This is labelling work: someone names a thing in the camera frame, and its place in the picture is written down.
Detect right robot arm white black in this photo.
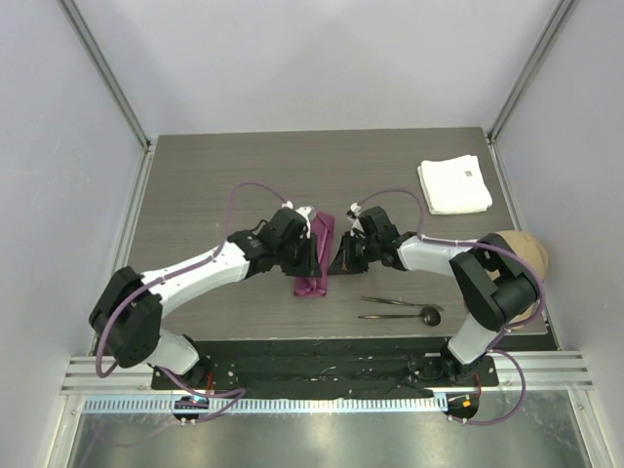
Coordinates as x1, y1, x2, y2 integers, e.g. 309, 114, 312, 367
328, 207, 549, 385

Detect aluminium frame post left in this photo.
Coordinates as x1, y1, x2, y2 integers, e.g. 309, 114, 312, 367
57, 0, 152, 150

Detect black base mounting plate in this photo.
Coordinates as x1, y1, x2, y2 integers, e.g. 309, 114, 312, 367
92, 338, 562, 396

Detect aluminium frame post right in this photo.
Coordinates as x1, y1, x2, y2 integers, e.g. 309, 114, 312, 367
487, 0, 578, 144

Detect aluminium front rail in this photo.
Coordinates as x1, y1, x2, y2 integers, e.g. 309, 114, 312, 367
60, 351, 594, 395

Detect magenta cloth napkin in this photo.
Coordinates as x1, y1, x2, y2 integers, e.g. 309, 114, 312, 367
293, 212, 335, 297

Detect tan baseball cap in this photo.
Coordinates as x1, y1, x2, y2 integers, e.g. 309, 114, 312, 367
496, 230, 550, 332

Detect slotted cable duct strip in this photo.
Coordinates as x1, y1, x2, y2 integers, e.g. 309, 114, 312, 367
82, 394, 448, 414

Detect aluminium frame post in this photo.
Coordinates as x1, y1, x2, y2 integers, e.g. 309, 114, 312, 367
487, 0, 578, 144
57, 0, 152, 150

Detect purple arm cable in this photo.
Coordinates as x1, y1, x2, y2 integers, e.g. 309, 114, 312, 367
353, 189, 546, 426
95, 181, 296, 428

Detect white folded towel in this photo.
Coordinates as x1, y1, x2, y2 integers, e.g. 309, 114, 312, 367
417, 155, 492, 215

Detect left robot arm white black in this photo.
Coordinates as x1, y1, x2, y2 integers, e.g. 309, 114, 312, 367
89, 229, 322, 389

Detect dark metal fork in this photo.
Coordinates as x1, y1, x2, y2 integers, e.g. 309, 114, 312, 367
360, 296, 445, 312

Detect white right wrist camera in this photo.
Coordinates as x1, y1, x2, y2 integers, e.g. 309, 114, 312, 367
347, 203, 365, 238

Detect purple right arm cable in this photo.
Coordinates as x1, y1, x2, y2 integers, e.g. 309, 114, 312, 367
353, 189, 546, 426

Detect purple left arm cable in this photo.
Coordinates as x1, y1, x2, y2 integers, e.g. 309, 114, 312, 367
95, 181, 296, 428

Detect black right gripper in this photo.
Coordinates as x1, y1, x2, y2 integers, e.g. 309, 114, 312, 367
329, 230, 380, 275

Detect dark metal spoon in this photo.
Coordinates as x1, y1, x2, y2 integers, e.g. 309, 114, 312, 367
359, 306, 442, 327

